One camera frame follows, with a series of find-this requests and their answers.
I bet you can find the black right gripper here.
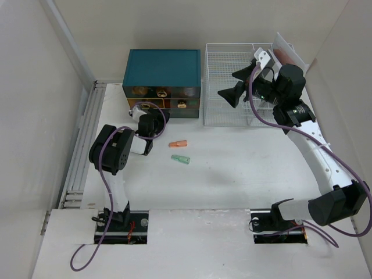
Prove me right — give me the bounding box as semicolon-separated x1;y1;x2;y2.
217;64;284;108

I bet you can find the orange transparent stapler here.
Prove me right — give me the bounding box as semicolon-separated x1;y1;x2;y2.
169;140;188;148

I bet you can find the teal drawer cabinet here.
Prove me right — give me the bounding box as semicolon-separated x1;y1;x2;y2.
122;49;201;119

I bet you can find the clear mesh zip pouch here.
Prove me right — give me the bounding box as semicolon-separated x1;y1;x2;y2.
272;33;310;74

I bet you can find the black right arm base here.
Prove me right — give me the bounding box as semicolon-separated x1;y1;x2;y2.
248;199;307;244

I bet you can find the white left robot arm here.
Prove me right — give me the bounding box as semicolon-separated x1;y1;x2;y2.
88;106;170;176

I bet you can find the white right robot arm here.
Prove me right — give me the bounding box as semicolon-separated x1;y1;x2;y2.
218;60;371;229

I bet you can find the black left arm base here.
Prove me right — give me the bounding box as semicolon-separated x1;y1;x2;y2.
91;210;149;245

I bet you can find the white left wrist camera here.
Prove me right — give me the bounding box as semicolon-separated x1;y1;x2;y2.
128;105;148;123

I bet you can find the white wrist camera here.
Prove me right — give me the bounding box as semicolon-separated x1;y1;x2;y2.
128;105;148;123
253;47;275;70

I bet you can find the white wire desk organizer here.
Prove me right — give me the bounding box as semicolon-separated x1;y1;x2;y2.
202;43;273;128

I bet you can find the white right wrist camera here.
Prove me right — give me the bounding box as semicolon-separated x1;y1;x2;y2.
253;47;275;70

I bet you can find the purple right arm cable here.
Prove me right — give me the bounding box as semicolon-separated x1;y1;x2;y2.
246;63;372;249

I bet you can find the aluminium rail frame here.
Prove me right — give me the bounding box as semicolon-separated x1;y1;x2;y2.
55;82;131;209

